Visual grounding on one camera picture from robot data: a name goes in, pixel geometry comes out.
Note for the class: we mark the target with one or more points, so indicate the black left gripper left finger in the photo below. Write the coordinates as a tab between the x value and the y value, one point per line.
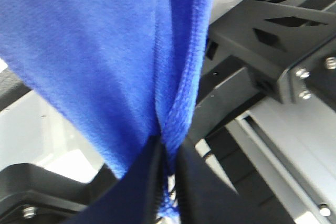
136	198

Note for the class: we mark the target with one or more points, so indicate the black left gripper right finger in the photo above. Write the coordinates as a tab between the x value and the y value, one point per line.
203	197

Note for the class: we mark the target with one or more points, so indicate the blue microfibre towel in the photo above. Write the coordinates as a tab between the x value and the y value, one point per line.
120	71

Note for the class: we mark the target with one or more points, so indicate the grey aluminium rail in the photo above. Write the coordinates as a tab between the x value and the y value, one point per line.
280	157

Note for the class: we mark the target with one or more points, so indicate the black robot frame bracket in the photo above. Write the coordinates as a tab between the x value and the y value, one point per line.
265	48

